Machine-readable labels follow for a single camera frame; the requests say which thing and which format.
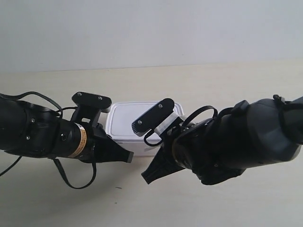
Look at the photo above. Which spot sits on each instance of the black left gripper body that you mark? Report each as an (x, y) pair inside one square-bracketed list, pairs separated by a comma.
[(93, 133)]

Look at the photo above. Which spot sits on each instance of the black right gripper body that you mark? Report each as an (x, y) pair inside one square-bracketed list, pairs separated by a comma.
[(189, 147)]

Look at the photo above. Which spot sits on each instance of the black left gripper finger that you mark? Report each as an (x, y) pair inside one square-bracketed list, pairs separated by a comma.
[(107, 150)]

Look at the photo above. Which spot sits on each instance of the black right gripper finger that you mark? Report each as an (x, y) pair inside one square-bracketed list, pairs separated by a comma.
[(161, 166)]

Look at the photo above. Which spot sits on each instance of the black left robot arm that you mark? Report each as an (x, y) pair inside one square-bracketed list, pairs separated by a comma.
[(36, 131)]

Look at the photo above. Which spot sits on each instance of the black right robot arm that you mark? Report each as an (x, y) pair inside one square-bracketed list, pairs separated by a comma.
[(247, 135)]

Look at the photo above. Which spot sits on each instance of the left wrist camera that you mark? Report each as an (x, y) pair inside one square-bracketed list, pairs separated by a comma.
[(90, 106)]

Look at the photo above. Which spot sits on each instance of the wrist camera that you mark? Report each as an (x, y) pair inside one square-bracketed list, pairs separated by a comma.
[(155, 115), (90, 106)]

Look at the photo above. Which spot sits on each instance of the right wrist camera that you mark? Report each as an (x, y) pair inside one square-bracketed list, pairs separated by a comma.
[(155, 115)]

